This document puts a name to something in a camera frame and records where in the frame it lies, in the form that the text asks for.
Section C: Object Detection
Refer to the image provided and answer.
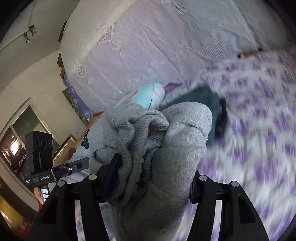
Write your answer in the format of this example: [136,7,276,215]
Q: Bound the grey sweatpants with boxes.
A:
[76,102,210,240]

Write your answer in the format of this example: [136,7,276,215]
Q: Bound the left hand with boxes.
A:
[33,187,44,205]

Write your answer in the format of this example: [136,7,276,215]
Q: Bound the purple floral bedspread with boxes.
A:
[76,46,296,241]

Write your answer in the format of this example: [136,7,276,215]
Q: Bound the blue patterned pillow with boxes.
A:
[62,73,95,125]

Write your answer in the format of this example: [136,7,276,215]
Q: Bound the orange brown pillow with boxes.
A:
[75,112,103,148]

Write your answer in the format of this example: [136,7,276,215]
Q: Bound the folded teal and red clothes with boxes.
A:
[160,85,228,146]

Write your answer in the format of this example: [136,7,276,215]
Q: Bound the folded teal floral quilt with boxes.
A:
[115,82,166,109]

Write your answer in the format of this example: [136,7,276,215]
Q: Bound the lilac lace covered headboard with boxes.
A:
[60,1,289,112]

